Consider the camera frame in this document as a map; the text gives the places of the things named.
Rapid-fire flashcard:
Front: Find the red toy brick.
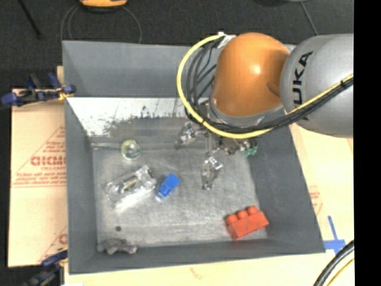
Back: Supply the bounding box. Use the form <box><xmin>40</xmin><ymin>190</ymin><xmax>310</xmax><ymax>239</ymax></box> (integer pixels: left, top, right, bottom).
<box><xmin>224</xmin><ymin>206</ymin><xmax>270</xmax><ymax>241</ymax></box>

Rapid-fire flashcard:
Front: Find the grey crumpled cloth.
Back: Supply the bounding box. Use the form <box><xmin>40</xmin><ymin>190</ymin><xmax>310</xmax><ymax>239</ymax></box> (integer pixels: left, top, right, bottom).
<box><xmin>96</xmin><ymin>237</ymin><xmax>139</xmax><ymax>256</ymax></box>

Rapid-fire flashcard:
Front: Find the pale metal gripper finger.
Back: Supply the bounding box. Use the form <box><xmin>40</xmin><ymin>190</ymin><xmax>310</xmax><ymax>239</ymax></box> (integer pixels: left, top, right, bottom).
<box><xmin>174</xmin><ymin>120</ymin><xmax>198</xmax><ymax>150</ymax></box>
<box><xmin>200</xmin><ymin>156</ymin><xmax>224</xmax><ymax>191</ymax></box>

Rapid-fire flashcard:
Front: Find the blue toy car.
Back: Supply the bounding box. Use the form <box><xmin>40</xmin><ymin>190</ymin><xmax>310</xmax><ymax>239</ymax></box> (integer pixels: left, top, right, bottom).
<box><xmin>154</xmin><ymin>173</ymin><xmax>182</xmax><ymax>203</ymax></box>

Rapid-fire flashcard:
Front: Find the grey metal bin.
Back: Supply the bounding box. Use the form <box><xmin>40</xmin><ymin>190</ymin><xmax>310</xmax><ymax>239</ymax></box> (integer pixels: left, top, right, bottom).
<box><xmin>61</xmin><ymin>40</ymin><xmax>326</xmax><ymax>274</ymax></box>

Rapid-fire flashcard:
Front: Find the brown cardboard board, red print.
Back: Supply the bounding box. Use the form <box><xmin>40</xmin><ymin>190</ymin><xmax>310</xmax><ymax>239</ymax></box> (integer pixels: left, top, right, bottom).
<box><xmin>7</xmin><ymin>66</ymin><xmax>70</xmax><ymax>268</ymax></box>

